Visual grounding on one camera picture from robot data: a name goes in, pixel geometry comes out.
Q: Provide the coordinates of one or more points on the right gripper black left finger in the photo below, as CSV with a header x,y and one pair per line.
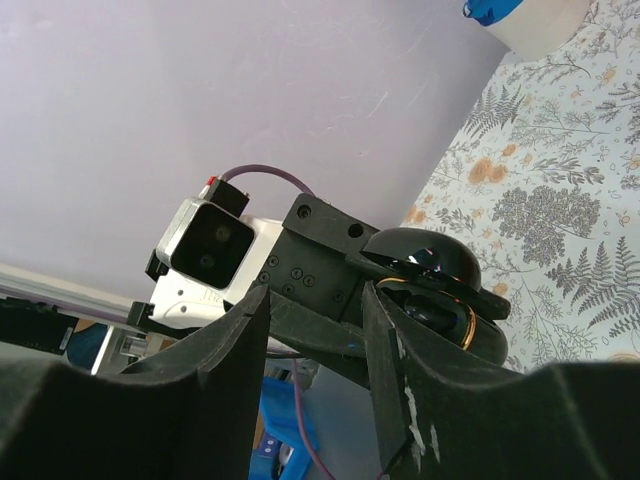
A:
x,y
187,412

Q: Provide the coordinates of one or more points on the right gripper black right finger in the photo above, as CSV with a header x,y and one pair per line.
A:
x,y
443,413

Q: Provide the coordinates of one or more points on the glossy black gold-trimmed case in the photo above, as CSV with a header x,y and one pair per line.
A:
x,y
421,252

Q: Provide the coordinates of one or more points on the blue wrapper on white cup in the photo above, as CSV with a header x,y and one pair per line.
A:
x,y
489,12

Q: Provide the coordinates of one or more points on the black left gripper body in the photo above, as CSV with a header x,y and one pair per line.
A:
x,y
317,262

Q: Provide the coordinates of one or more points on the blue plastic object in background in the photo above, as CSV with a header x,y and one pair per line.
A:
x,y
281,452

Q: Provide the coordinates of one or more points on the white cup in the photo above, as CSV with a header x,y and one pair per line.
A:
x,y
536,28

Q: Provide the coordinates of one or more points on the floral patterned table mat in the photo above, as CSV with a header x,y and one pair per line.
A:
x,y
542,184

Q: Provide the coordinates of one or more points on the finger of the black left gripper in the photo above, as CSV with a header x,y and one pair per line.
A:
x,y
490,306
338,347

